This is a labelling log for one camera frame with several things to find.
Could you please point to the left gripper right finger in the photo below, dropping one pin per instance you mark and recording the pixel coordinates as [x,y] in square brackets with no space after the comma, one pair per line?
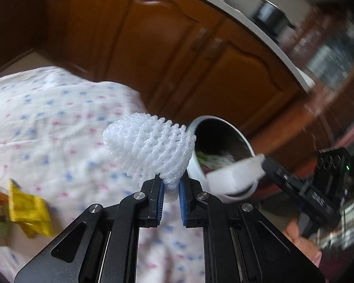
[191,215]

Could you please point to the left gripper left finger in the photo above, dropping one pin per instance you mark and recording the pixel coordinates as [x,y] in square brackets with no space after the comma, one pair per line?
[151,211]

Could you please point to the green snack wrapper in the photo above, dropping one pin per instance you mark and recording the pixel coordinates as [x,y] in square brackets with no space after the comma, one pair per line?
[214,162]

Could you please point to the white foam block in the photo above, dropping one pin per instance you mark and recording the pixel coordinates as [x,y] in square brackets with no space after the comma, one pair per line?
[237,180]

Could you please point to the gold yellow wrapper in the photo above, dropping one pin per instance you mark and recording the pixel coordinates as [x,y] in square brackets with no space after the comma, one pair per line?
[29,212]

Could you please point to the white rimmed trash bin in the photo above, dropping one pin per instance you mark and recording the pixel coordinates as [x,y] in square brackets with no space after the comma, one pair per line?
[215,136]

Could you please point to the wooden kitchen cabinets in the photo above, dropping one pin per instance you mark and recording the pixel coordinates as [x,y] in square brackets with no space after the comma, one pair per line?
[187,58]

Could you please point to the person's right hand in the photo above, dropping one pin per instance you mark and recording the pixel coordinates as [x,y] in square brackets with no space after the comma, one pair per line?
[307,247]

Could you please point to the floral white tablecloth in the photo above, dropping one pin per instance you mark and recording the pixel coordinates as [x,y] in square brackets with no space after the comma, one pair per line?
[51,125]

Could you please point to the steel cooking pot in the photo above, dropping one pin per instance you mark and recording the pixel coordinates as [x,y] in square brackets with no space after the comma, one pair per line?
[271,19]

